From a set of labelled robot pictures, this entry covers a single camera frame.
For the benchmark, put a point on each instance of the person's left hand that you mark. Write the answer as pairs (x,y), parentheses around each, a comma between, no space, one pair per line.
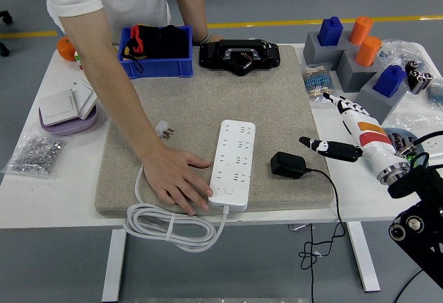
(214,38)

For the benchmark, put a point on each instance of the person's right hand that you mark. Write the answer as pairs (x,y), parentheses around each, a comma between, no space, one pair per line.
(173,178)

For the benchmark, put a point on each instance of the robot right hand white shell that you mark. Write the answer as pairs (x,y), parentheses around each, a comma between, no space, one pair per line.
(373,140)

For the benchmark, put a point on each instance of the person's right forearm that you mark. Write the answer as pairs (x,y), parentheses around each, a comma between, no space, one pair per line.
(114,88)

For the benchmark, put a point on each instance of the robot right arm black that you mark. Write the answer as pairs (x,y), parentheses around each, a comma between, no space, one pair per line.
(418,182)

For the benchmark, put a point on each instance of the person's left forearm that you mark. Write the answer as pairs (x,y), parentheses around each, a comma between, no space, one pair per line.
(190,5)

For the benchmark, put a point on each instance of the black wristband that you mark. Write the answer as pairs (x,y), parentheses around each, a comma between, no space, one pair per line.
(205,39)

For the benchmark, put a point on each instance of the black device housing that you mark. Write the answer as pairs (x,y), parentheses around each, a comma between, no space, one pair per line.
(214,54)

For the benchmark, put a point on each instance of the black cylindrical capacitor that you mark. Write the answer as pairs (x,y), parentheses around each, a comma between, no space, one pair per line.
(410,142)
(397,141)

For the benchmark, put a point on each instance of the light blue dish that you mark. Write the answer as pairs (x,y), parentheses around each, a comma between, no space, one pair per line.
(401,131)

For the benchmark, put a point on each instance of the grey socket block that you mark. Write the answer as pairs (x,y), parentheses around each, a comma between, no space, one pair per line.
(313,52)
(377,107)
(351,74)

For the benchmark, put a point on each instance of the pile of green cells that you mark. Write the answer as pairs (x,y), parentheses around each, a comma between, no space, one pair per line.
(411,157)

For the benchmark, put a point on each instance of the blue square peg block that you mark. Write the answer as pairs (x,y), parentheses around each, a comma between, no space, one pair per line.
(389,81)
(330,31)

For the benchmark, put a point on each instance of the grey-brown mat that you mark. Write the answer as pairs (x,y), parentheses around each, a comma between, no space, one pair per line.
(207,102)

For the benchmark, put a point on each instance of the blue plastic bin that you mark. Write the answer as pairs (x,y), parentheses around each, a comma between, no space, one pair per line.
(155,68)

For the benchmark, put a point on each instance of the clear bag of resistors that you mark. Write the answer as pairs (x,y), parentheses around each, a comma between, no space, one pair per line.
(318,83)

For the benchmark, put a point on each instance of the orange cylinder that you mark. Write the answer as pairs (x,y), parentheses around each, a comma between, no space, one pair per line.
(368,51)
(360,29)

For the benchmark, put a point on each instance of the clear bag of small parts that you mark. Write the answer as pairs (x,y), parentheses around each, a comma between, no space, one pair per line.
(398,48)

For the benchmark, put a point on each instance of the white table leg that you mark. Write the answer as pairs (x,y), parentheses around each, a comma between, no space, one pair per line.
(363,258)
(114,265)

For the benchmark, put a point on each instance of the purple tray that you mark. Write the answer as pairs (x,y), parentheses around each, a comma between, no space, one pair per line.
(69,128)

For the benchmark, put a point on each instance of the metal hook under table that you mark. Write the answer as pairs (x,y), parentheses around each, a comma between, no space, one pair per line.
(294,227)

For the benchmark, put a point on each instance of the clear bag of metal nuts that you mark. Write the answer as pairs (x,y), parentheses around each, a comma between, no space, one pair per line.
(34,152)

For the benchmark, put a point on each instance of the orange fruit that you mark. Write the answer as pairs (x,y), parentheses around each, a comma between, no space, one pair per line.
(64,50)

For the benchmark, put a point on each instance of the black chair base wheels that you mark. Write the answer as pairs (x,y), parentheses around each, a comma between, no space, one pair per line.
(5,17)

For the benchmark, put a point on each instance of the white wall switch panel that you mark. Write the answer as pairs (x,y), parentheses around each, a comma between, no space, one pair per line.
(57,107)
(83,99)

